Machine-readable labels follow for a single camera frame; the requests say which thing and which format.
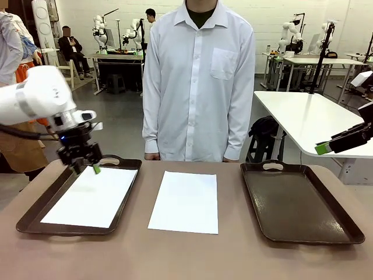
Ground white A4 paper sheet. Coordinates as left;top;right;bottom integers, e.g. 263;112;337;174
40;165;138;229
147;170;219;235

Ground black plastic stool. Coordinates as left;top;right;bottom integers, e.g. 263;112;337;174
105;73;126;95

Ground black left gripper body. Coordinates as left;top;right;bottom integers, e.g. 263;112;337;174
57;121;103;172

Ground seated person black clothes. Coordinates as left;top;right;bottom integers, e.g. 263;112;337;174
57;25;94;81

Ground bystander orange trousers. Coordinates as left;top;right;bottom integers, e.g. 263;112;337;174
11;13;47;126

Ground person's left forearm white sleeve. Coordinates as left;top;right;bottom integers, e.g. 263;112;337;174
224;99;256;160

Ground brown plastic serving tray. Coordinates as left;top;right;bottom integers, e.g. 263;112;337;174
16;154;143;236
240;159;366;245

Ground black backpack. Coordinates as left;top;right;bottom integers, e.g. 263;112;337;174
248;115;280;138

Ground black step stool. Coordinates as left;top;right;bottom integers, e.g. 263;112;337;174
246;134;286;163

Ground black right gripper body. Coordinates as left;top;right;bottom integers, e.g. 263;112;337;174
357;100;373;144

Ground black camera pole stand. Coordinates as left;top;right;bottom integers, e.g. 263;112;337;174
308;20;336;95

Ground white column air conditioner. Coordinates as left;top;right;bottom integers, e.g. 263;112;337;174
31;0;57;50

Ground person's right forearm white sleeve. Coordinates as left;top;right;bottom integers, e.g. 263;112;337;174
142;96;164;154

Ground grey background monitor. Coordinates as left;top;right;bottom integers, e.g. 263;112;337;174
104;28;116;47

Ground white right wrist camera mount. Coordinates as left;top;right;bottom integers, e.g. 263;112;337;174
350;71;373;88

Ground background workbench table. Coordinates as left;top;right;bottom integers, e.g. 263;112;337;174
92;52;146;96

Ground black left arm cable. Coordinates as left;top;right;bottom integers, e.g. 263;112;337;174
0;124;64;141

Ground person torso white shirt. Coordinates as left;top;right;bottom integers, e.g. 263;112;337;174
142;0;256;163

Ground background person blurred face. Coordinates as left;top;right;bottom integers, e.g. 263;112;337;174
145;8;157;33

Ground white rounded table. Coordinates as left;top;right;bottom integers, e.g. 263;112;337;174
253;90;373;186

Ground long white background table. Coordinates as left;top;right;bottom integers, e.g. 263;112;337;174
262;51;367;91

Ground white background monitor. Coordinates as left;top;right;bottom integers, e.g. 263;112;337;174
308;33;321;54

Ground white folding chair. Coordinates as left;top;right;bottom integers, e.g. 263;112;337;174
57;59;76;88

